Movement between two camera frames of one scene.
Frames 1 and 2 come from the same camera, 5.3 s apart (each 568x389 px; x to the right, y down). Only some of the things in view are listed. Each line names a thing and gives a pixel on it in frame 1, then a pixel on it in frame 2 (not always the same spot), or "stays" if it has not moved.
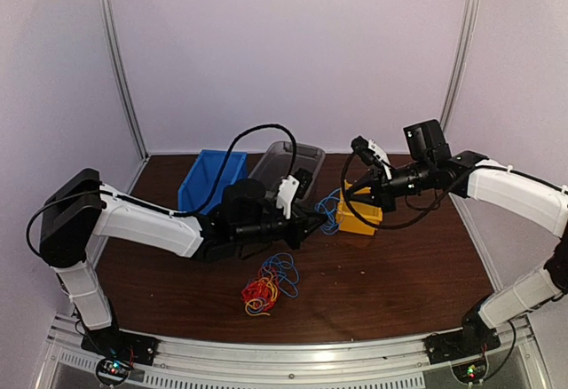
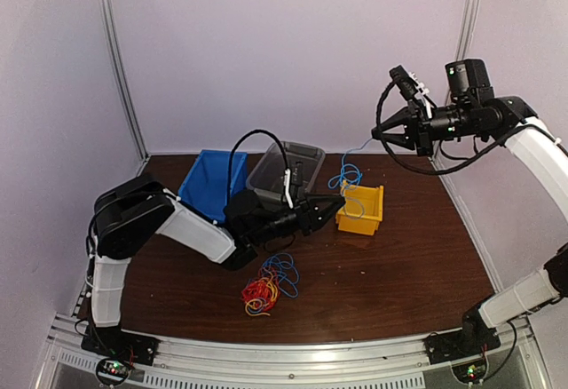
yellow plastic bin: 348,221 stays
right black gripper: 381,194 → 420,131
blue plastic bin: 201,181 stays
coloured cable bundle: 261,293 stays
